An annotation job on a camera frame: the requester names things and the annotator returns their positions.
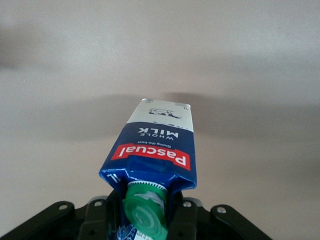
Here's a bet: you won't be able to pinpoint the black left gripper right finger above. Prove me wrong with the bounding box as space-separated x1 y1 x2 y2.
166 190 274 240

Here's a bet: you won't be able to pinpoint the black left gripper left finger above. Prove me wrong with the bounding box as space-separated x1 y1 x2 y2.
0 189 121 240

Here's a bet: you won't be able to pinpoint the blue white milk carton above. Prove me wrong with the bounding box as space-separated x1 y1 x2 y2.
98 98 198 240

